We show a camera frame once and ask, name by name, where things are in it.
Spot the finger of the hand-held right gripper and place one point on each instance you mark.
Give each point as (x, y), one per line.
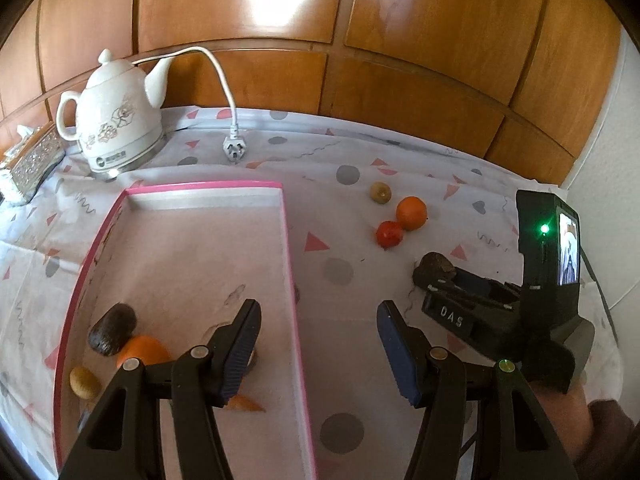
(475, 284)
(440, 289)

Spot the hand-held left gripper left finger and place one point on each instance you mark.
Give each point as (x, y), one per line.
(240, 355)

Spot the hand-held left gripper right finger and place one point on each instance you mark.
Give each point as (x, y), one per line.
(400, 355)

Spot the dark cylindrical piece white cut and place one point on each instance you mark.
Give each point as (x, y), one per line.
(252, 360)

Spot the dark brown round fruit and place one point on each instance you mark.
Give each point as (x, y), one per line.
(432, 267)
(112, 327)

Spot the orange carrot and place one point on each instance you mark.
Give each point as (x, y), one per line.
(247, 404)

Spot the large orange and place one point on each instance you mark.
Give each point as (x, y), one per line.
(142, 350)

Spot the pink shallow box tray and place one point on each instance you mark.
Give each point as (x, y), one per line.
(200, 260)

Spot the small greenish brown fruit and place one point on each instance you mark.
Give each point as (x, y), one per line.
(84, 381)

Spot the person's right forearm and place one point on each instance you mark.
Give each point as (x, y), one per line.
(610, 435)

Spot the red tomato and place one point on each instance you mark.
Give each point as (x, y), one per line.
(390, 234)

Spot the small orange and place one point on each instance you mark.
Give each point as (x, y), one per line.
(411, 212)

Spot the small brown kiwi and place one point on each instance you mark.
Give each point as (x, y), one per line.
(380, 193)

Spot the white patterned tablecloth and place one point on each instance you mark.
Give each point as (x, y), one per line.
(350, 170)

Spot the white ceramic electric kettle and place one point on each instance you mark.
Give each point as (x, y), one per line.
(115, 125)

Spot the wooden panelled cabinet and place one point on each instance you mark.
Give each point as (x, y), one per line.
(400, 20)

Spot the glittery tissue box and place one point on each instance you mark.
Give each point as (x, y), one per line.
(35, 165)

